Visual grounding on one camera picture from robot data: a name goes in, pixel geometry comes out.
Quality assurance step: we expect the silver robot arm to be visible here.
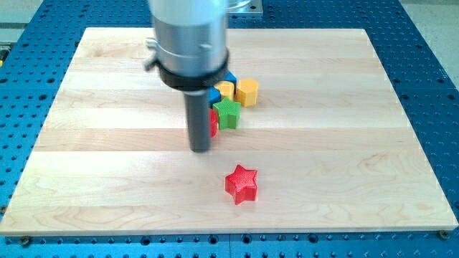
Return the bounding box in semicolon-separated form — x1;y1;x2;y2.
144;0;229;92

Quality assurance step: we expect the red circle block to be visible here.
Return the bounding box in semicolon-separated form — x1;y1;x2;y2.
209;109;218;138

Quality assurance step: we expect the yellow hexagon block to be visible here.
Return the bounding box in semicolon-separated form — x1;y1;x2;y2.
236;78;259;107

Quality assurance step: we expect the red star block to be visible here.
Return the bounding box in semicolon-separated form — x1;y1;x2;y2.
224;164;258;205

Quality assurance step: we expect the blue block rear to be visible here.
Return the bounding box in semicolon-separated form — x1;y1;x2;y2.
224;72;237;87

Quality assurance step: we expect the green star block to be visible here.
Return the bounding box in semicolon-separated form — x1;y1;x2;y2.
212;97;242;130

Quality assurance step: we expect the yellow pentagon block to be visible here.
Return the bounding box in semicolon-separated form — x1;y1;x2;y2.
214;81;235;101

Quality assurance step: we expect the silver mounting plate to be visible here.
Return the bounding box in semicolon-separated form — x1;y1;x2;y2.
227;0;263;17

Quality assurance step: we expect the blue block front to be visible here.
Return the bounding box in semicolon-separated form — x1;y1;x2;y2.
208;87;221;108

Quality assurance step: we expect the blue block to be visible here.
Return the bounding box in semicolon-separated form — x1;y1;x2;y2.
208;87;221;108
224;72;237;87

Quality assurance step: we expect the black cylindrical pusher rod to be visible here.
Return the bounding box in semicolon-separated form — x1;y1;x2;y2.
184;90;211;153

